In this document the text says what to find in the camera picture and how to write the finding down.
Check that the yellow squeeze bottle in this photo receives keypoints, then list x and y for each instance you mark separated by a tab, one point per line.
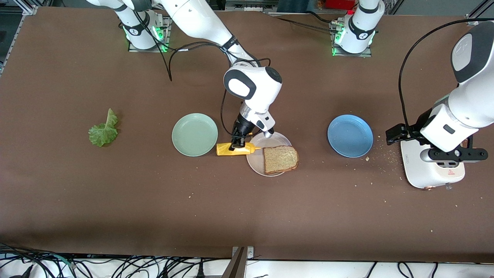
224	149

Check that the black power plug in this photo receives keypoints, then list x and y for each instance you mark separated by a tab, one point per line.
200	271

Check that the grey metal box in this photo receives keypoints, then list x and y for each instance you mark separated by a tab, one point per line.
251	5

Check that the green lettuce leaf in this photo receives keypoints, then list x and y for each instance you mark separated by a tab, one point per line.
102	135

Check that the silver metal bracket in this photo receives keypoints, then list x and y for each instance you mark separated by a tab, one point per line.
250	253

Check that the red box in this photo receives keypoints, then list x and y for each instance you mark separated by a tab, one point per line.
339	4

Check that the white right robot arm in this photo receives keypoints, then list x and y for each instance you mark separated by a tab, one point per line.
200	19

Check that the beige plate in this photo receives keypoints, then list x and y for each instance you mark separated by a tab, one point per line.
256	162

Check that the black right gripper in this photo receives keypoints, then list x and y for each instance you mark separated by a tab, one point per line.
242	127

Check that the white toaster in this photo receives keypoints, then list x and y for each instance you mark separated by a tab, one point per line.
415	170

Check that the pale green plate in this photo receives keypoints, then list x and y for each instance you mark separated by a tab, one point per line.
195	135

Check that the aluminium frame corner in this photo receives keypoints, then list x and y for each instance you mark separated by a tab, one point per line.
476	11
29	10

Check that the grey aluminium profile beam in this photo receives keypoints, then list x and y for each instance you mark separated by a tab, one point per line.
235	268

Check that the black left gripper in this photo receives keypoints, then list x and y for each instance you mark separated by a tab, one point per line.
416	128

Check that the blue plate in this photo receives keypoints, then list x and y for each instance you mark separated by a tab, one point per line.
350	136

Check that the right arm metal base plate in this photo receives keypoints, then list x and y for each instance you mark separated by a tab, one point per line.
133	49

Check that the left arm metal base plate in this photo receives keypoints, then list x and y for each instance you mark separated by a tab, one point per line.
362	55

